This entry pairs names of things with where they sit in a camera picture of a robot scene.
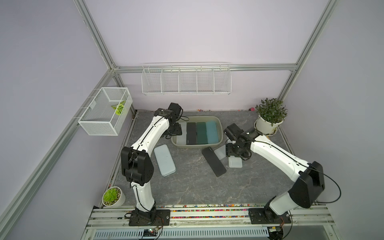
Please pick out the dark green pencil case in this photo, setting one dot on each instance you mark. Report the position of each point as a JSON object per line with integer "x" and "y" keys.
{"x": 202, "y": 137}

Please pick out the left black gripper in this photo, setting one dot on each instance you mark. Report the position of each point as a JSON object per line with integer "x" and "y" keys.
{"x": 178, "y": 131}

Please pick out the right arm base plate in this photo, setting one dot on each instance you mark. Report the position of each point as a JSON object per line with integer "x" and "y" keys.
{"x": 260, "y": 216}

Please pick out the pale white pencil case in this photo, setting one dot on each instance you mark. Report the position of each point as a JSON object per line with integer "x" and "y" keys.
{"x": 165, "y": 161}

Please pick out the green leaf toy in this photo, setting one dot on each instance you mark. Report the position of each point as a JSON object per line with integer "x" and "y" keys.
{"x": 120, "y": 108}

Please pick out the grey-green plastic storage box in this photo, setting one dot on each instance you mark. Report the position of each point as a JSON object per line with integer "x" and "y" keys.
{"x": 196, "y": 119}

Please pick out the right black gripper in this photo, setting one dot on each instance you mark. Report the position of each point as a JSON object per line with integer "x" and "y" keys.
{"x": 229, "y": 151}

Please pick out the white wire wall shelf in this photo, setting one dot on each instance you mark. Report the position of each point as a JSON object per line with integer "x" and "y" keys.
{"x": 187, "y": 79}

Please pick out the white mesh wall basket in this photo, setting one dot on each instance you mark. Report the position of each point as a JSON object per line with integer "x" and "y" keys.
{"x": 99, "y": 118}

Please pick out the black pencil case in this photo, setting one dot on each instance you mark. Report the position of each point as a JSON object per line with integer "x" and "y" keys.
{"x": 191, "y": 134}
{"x": 214, "y": 162}

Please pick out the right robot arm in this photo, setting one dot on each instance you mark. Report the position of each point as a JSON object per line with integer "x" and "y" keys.
{"x": 308, "y": 178}

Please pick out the potted green plant white pot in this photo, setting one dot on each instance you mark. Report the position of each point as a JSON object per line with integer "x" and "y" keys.
{"x": 271, "y": 114}

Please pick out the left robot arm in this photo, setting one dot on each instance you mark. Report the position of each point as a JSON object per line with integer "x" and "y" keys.
{"x": 136, "y": 161}

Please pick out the light blue pencil case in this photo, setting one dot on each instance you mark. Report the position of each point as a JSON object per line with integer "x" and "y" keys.
{"x": 212, "y": 133}

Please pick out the small succulent white pot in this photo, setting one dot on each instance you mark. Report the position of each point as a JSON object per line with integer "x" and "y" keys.
{"x": 113, "y": 197}

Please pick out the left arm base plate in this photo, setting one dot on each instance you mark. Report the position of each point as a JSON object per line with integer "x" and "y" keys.
{"x": 154, "y": 218}

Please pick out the frosted white pencil case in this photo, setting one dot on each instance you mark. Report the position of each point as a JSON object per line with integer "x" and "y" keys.
{"x": 221, "y": 151}
{"x": 235, "y": 162}
{"x": 182, "y": 139}

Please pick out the aluminium front rail frame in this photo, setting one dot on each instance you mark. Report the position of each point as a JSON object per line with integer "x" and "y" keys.
{"x": 212, "y": 222}

